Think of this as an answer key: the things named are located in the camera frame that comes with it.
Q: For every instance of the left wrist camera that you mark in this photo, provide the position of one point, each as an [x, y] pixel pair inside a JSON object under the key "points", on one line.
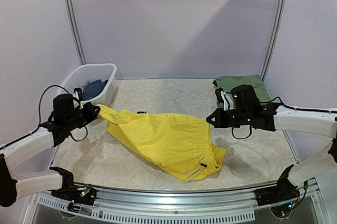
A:
{"points": [[78, 97]]}

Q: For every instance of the right aluminium corner post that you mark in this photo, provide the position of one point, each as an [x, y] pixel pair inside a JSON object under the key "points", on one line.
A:
{"points": [[272, 42]]}

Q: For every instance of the aluminium corner post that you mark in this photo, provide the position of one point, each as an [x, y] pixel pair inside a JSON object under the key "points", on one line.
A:
{"points": [[272, 42], [75, 32]]}

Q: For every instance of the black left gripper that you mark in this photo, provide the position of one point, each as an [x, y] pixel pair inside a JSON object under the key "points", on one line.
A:
{"points": [[91, 115]]}

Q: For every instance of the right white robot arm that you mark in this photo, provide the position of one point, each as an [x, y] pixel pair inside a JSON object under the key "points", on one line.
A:
{"points": [[310, 131]]}

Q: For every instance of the left aluminium corner post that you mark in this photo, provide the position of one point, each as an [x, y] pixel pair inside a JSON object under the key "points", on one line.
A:
{"points": [[75, 32]]}

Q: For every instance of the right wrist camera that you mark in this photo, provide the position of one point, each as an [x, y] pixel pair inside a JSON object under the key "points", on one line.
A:
{"points": [[224, 99]]}

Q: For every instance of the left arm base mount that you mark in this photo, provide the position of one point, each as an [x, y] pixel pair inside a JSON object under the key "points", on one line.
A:
{"points": [[74, 194]]}

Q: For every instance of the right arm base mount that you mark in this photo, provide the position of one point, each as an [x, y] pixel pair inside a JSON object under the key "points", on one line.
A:
{"points": [[283, 198]]}

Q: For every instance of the blue garment in basket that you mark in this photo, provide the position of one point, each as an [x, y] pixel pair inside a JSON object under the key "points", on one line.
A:
{"points": [[93, 89]]}

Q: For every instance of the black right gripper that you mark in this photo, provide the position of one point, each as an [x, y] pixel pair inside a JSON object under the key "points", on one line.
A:
{"points": [[221, 119]]}

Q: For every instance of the aluminium front rail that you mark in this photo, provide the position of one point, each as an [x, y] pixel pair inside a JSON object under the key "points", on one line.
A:
{"points": [[239, 205]]}

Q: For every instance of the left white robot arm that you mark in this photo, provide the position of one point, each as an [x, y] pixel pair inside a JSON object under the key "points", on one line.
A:
{"points": [[47, 135]]}

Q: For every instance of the white plastic laundry basket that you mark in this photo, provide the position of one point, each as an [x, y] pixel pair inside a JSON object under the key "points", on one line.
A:
{"points": [[84, 74]]}

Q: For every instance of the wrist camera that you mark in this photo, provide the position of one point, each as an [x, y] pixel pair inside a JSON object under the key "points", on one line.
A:
{"points": [[78, 97], [224, 99]]}

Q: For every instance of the yellow garment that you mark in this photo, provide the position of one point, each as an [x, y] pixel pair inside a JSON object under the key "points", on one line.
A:
{"points": [[178, 144]]}

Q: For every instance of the green sleeveless shirt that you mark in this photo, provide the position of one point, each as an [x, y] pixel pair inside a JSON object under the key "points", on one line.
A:
{"points": [[227, 83]]}

